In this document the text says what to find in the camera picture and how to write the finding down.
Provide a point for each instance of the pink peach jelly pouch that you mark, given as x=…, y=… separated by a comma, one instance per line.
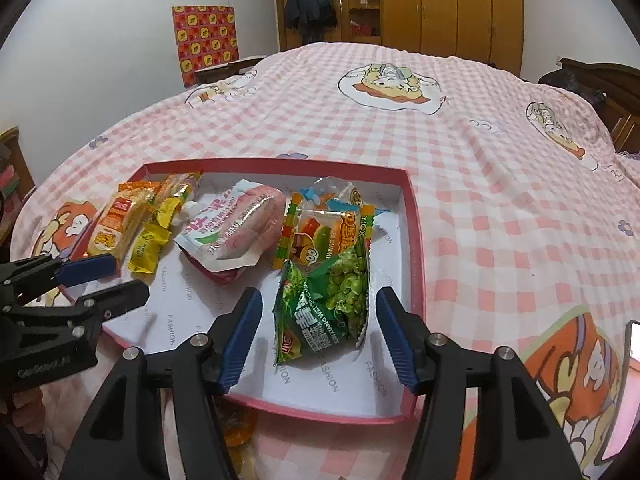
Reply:
x=235, y=228

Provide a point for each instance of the dark hanging jacket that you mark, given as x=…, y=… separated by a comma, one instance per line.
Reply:
x=311, y=18

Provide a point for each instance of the red jelly pouch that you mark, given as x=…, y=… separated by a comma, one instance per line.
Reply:
x=221, y=278

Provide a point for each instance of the wooden wardrobe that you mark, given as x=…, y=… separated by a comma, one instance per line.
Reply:
x=487, y=31

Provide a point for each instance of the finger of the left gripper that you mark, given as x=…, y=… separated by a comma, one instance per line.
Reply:
x=75, y=272
x=109, y=303

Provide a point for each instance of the person's left hand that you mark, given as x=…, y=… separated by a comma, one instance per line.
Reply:
x=26, y=411

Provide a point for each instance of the red shallow cardboard box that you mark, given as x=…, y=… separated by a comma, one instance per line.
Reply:
x=346, y=384

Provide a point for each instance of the orange jelly cup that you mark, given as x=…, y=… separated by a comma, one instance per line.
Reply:
x=238, y=422

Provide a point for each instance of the colorful gummy candy packet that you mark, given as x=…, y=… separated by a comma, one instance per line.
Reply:
x=312, y=240

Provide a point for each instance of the orange rice cracker pack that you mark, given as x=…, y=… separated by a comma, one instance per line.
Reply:
x=120, y=218

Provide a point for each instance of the dark wooden headboard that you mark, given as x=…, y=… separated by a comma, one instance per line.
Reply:
x=613, y=90

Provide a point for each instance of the green pea snack bag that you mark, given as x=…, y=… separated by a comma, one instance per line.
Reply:
x=324, y=307

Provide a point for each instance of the clear candy bag blue clip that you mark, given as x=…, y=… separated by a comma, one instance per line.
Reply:
x=333, y=197

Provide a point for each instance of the dark wooden side table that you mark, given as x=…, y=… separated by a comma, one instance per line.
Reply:
x=209, y=75

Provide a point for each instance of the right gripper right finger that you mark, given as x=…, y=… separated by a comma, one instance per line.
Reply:
x=517, y=435

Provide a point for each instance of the orange green gummy packet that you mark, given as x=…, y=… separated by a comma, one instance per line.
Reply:
x=182, y=186

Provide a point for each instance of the small yellow snack packet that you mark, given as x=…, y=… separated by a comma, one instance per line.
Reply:
x=155, y=234

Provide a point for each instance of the pink checkered bed quilt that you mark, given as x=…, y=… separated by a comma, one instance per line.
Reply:
x=529, y=218

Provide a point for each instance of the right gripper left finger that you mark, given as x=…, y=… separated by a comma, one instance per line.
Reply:
x=122, y=433

